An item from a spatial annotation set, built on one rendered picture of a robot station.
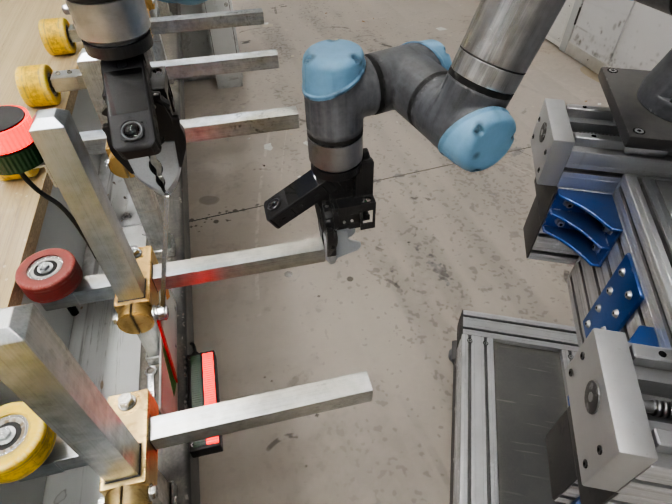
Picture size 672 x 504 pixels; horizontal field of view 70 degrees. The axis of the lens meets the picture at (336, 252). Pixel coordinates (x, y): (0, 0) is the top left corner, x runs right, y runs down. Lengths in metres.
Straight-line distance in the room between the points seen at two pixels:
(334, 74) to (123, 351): 0.68
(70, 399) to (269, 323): 1.32
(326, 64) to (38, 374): 0.41
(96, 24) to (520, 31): 0.41
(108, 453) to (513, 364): 1.15
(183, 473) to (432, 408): 0.97
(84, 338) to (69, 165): 0.54
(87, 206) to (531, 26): 0.52
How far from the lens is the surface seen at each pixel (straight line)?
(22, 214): 0.93
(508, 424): 1.39
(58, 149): 0.59
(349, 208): 0.70
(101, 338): 1.06
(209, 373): 0.85
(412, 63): 0.63
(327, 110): 0.60
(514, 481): 1.34
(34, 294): 0.79
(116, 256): 0.69
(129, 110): 0.57
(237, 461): 1.54
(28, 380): 0.45
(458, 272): 1.94
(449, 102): 0.55
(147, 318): 0.75
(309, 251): 0.77
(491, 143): 0.55
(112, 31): 0.58
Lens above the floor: 1.42
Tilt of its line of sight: 47 degrees down
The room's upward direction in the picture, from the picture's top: straight up
